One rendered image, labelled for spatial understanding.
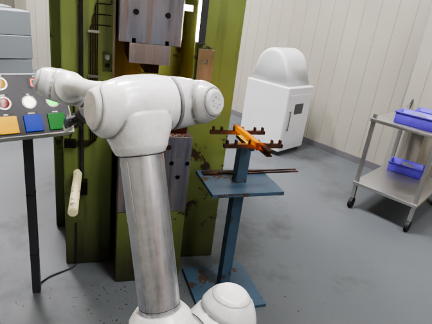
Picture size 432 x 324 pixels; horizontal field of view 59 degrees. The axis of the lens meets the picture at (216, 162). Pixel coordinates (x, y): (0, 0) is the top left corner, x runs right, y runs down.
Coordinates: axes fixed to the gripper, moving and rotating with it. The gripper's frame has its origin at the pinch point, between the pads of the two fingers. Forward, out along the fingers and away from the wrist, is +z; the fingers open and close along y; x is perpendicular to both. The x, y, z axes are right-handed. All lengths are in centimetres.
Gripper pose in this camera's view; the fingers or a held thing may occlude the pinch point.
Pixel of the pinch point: (68, 126)
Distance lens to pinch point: 175.3
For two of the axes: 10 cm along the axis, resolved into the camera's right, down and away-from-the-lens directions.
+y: 6.8, -1.7, 7.1
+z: -6.7, 2.4, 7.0
